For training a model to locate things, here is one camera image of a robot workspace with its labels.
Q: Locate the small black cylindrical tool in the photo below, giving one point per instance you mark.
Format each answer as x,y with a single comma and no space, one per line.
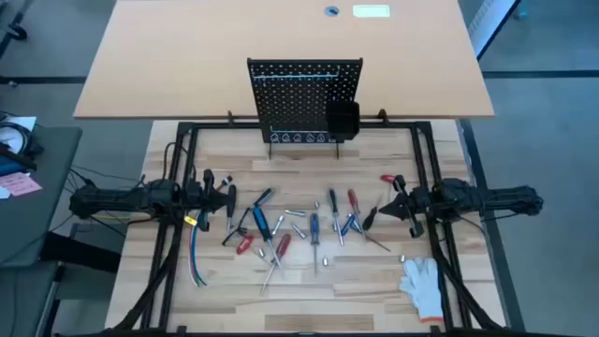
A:
226,181

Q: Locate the large tan desk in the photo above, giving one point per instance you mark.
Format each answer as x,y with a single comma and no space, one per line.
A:
187,56

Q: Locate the white rectangular desk plate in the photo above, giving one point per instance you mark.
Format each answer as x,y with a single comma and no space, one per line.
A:
371,10

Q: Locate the clear black-framed safety glasses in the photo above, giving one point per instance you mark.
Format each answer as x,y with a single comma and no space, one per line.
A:
236,230

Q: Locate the black flat panel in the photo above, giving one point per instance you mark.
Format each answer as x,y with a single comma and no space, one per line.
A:
79,253

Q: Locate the black frame clamp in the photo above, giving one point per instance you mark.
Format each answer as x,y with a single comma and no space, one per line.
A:
383,116
229,119

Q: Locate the large red transparent screwdriver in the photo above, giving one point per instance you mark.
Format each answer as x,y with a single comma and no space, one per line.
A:
283,244

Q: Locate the yellow tape tag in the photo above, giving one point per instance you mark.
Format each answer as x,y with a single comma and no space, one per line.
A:
190,220

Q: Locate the blue flat item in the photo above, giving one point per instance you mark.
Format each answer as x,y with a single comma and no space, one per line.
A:
9,167

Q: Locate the dark grey side desk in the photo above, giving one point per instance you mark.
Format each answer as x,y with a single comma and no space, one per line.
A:
42,220

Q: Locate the grey low surface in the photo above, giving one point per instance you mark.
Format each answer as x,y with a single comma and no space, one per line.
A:
23,299

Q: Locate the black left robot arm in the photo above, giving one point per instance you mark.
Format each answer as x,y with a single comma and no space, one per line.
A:
117,199

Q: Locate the black plastic pegboard bin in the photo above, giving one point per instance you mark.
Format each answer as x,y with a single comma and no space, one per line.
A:
342,119

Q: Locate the black metal pegboard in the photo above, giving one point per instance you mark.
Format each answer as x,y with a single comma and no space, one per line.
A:
295,98

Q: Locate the white perforated panel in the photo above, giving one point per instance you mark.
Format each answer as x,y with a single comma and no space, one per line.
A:
486,23

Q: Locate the pink paper note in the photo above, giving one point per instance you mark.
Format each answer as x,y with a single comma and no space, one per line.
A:
21,185

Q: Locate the white work glove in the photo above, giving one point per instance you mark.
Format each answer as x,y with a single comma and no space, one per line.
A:
423,285

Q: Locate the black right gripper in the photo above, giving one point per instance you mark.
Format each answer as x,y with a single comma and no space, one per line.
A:
415,206

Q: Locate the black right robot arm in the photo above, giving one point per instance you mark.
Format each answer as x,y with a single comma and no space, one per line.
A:
505,201

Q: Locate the white paper sheet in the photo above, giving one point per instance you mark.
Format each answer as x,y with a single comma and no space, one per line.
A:
23,122

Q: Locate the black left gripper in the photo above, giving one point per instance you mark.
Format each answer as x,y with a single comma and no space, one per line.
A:
206,201

